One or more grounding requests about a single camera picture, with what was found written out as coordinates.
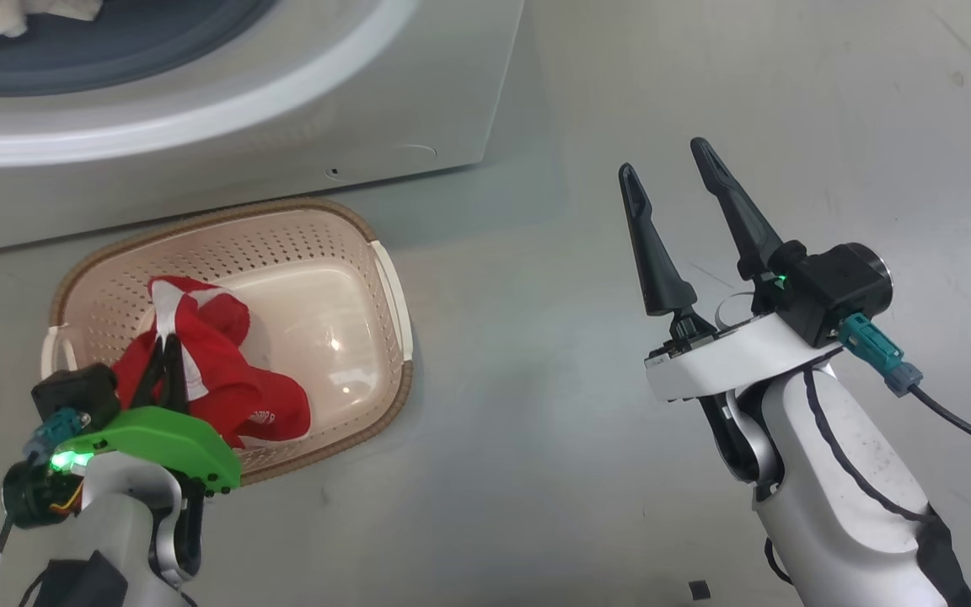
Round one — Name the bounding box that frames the cream perforated laundry basket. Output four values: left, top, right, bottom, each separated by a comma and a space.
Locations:
40, 198, 415, 486

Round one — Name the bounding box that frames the red garment with white trim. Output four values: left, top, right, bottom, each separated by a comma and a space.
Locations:
110, 276, 312, 448

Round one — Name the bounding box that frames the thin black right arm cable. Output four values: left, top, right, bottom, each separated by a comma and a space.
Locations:
802, 368, 937, 519

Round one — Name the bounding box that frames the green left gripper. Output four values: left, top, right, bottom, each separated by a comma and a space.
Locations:
1, 334, 242, 530

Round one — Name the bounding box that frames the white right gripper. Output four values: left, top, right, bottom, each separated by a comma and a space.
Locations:
618, 137, 845, 404

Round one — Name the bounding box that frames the black left camera cable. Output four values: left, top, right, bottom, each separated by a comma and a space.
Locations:
0, 407, 92, 607

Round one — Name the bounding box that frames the black camera cable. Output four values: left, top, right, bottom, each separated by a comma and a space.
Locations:
0, 407, 92, 607
838, 314, 971, 607

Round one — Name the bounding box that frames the black right camera cable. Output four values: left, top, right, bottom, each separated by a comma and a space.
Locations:
838, 314, 971, 607

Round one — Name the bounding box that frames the white washing machine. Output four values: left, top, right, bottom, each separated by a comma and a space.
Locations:
0, 0, 528, 258

